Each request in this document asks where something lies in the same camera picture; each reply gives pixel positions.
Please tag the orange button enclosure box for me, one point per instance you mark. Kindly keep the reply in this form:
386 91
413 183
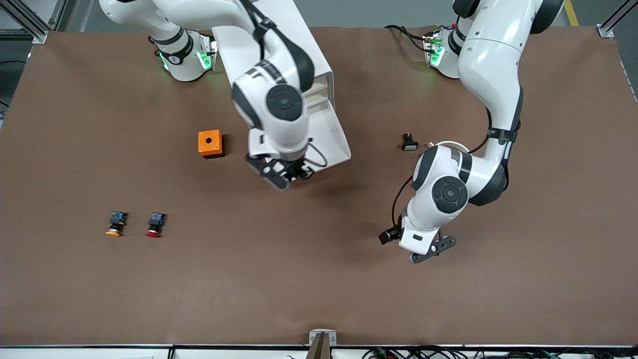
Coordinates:
214 137

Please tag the white plastic drawer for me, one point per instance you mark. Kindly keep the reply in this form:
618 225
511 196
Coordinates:
323 86
334 139
321 97
319 107

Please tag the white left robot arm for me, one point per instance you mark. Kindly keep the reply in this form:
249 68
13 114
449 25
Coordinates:
493 60

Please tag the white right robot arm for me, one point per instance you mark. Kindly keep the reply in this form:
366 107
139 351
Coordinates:
279 129

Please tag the grey metal bracket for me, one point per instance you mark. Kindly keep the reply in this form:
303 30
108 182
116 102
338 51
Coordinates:
322 344

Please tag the yellow mushroom push button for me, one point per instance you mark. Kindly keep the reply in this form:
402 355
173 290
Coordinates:
117 222

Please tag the red mushroom push button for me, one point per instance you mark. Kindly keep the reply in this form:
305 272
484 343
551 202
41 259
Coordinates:
155 222

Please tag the white table edge rail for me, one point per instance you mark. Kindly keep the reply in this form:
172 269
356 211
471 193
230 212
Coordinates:
75 353

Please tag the brown table cover mat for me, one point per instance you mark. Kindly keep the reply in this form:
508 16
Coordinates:
149 299

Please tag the aluminium frame profile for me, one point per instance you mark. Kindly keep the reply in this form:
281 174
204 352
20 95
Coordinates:
39 35
605 31

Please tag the white curved plastic clip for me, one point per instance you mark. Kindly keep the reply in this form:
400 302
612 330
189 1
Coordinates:
451 143

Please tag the small black white-faced switch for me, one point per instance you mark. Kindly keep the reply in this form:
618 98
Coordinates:
409 144

